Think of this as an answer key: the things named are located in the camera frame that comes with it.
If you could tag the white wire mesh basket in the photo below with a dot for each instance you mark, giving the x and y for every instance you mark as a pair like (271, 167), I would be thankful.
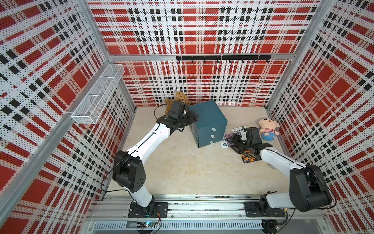
(92, 106)

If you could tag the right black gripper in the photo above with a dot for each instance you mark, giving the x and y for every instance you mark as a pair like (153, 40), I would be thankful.
(238, 138)

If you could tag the teal bottom drawer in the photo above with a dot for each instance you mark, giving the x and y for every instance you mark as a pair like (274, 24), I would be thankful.
(210, 142)

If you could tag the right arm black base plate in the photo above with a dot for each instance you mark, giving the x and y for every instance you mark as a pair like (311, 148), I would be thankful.
(259, 209)

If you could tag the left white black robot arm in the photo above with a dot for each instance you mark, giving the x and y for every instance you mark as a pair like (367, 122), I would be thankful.
(128, 170)

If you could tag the orange marigold seed bag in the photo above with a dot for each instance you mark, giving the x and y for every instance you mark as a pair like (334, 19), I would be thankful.
(248, 157)

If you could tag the pink plush doll blue body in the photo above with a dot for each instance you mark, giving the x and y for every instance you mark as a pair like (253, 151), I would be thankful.
(268, 129)

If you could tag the green white seed bag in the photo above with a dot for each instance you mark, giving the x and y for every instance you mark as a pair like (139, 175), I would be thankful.
(235, 130)

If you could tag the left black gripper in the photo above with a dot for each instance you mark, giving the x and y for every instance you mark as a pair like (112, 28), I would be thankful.
(192, 117)

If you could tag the green circuit board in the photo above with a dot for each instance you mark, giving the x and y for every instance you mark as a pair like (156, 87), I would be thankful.
(146, 225)

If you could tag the black hook rail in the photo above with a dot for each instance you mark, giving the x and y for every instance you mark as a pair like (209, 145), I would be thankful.
(224, 57)

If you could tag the teal drawer cabinet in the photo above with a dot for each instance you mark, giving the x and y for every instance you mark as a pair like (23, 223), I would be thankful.
(207, 111)

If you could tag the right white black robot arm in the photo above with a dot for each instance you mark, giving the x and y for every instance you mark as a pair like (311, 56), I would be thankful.
(307, 187)

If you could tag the brown teddy bear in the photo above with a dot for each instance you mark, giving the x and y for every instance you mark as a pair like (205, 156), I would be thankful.
(179, 96)

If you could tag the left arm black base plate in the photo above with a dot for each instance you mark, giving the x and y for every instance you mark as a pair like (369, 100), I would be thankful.
(155, 209)

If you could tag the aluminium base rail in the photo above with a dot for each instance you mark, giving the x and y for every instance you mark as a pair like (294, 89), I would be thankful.
(188, 214)

